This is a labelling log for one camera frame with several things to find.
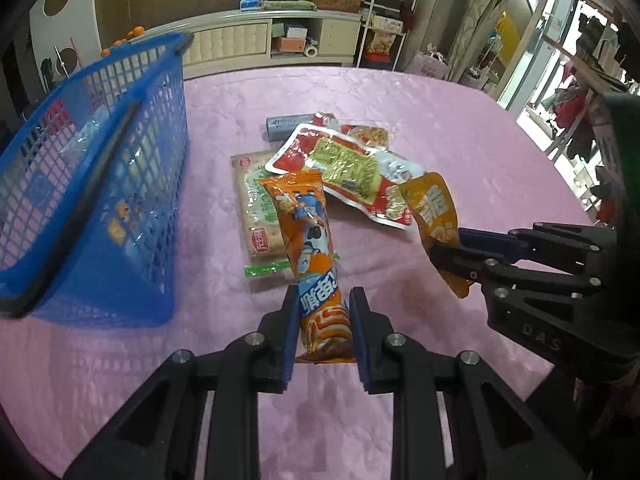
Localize orange cartoon snack packet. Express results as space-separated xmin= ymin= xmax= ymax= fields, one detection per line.
xmin=257 ymin=170 xmax=358 ymax=363

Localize purple gum box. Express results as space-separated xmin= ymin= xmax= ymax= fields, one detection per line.
xmin=265 ymin=112 xmax=321 ymax=144

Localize pink shopping bag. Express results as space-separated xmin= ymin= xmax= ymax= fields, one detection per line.
xmin=406 ymin=45 xmax=454 ymax=80

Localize red packet food photo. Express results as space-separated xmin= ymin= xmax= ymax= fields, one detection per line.
xmin=312 ymin=111 xmax=391 ymax=152

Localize black red bin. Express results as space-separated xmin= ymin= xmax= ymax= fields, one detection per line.
xmin=361 ymin=52 xmax=397 ymax=71

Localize yellow printed snack bag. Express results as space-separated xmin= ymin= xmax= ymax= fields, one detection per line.
xmin=367 ymin=32 xmax=396 ymax=55

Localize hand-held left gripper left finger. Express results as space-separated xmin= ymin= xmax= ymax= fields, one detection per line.
xmin=62 ymin=286 xmax=299 ymax=480

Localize white metal shelf rack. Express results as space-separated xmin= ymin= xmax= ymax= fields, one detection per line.
xmin=354 ymin=0 xmax=422 ymax=72

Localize blue plastic basket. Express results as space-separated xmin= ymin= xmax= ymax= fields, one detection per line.
xmin=0 ymin=31 xmax=195 ymax=330

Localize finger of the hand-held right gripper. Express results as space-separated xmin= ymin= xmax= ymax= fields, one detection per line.
xmin=429 ymin=241 xmax=603 ymax=296
xmin=457 ymin=222 xmax=618 ymax=262

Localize red packet gold label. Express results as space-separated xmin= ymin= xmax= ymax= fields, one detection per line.
xmin=264 ymin=122 xmax=422 ymax=231

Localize wooden clothes rail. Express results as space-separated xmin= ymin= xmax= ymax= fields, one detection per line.
xmin=542 ymin=35 xmax=640 ymax=101

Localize green folded cloth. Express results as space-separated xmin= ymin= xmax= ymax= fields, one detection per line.
xmin=262 ymin=0 xmax=319 ymax=12

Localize beige patterned curtain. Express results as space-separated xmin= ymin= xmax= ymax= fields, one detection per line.
xmin=447 ymin=0 xmax=527 ymax=87

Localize yellow orange snack packet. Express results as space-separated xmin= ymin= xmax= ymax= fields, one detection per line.
xmin=397 ymin=172 xmax=473 ymax=300

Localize silver standing air conditioner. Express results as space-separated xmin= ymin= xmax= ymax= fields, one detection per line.
xmin=415 ymin=0 xmax=472 ymax=53

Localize green biscuit packet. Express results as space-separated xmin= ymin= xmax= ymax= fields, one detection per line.
xmin=230 ymin=150 xmax=292 ymax=282

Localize clear yellow wafer packet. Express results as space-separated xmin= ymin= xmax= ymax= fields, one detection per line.
xmin=117 ymin=130 xmax=169 ymax=182

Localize red hanging clothes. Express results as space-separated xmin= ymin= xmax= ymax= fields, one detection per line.
xmin=542 ymin=85 xmax=602 ymax=162

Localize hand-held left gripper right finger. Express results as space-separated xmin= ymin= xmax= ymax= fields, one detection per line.
xmin=349 ymin=287 xmax=586 ymax=480

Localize white arched standing mirror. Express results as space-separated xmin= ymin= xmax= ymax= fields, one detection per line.
xmin=480 ymin=0 xmax=562 ymax=117

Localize pink quilted tablecloth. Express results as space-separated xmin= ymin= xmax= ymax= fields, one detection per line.
xmin=0 ymin=65 xmax=601 ymax=480

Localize cream television cabinet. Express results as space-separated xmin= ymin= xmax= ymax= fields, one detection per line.
xmin=135 ymin=7 xmax=364 ymax=69

